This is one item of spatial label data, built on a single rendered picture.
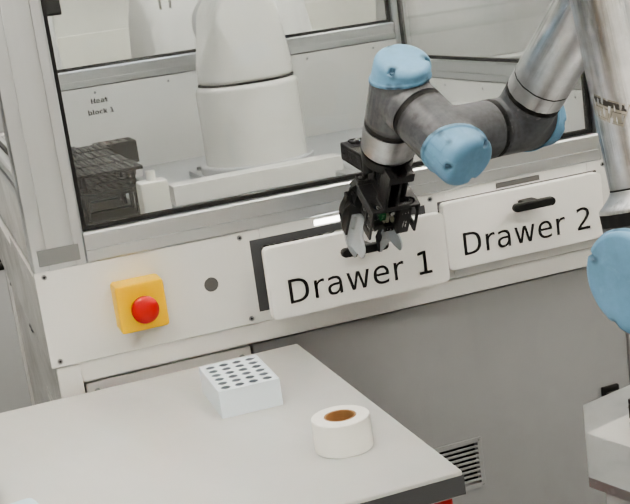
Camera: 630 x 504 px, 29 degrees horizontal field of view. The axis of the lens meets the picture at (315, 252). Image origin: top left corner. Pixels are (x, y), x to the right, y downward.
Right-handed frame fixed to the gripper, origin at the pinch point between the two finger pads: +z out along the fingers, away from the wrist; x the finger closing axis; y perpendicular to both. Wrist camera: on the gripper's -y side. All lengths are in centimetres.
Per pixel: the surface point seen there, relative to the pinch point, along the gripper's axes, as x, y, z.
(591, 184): 44.0, -7.5, 5.7
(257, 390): -23.4, 20.0, 1.5
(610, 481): 1, 58, -22
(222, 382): -27.0, 16.2, 3.2
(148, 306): -32.6, -1.3, 5.0
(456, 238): 18.7, -5.1, 9.1
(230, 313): -19.3, -4.0, 13.8
